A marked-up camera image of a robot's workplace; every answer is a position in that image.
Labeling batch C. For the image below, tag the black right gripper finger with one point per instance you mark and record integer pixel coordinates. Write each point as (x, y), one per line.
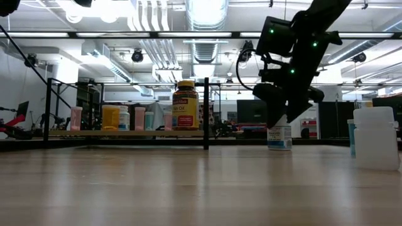
(295, 110)
(277, 110)

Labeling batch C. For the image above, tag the white melatonin bottle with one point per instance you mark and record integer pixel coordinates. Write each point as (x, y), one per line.
(125, 119)
(279, 139)

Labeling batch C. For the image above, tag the teal translucent pill vial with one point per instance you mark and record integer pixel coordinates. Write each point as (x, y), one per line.
(149, 122)
(350, 138)

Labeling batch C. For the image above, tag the white plastic bottle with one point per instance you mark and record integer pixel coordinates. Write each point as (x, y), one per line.
(375, 144)

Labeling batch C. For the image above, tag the amber fish oil bottle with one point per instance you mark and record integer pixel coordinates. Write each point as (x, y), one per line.
(185, 110)

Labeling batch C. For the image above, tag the pink translucent pill vial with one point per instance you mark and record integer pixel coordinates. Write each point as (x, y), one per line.
(75, 119)
(168, 122)
(139, 119)

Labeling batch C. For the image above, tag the yellow translucent pill vial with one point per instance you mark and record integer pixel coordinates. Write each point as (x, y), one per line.
(110, 117)

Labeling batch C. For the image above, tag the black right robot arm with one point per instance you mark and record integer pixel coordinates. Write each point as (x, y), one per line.
(323, 19)

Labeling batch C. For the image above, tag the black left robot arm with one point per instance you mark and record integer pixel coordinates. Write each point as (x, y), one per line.
(7, 6)

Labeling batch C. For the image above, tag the red storage shelf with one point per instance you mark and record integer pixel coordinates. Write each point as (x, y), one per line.
(309, 127)

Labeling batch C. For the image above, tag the black monitor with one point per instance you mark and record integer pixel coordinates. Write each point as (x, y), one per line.
(251, 111)

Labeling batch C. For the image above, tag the black cabinet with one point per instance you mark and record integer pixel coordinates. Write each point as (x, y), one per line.
(333, 119)

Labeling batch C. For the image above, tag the black equipment rack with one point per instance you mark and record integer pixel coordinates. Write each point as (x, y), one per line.
(94, 100)

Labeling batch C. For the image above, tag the black beam with light strips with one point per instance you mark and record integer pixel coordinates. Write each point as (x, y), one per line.
(72, 34)

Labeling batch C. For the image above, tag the red and black background robot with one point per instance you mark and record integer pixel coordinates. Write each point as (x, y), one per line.
(15, 122)

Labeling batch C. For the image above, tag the black ceiling camera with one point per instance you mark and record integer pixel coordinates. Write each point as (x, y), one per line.
(137, 56)
(359, 57)
(31, 60)
(246, 50)

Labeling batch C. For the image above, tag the black metal shelf frame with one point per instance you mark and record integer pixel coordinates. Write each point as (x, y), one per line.
(206, 119)

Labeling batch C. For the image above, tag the silver ventilation duct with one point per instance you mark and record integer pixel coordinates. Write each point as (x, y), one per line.
(205, 15)

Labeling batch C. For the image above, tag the black aluminium table frame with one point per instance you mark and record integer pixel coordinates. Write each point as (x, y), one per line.
(157, 142)

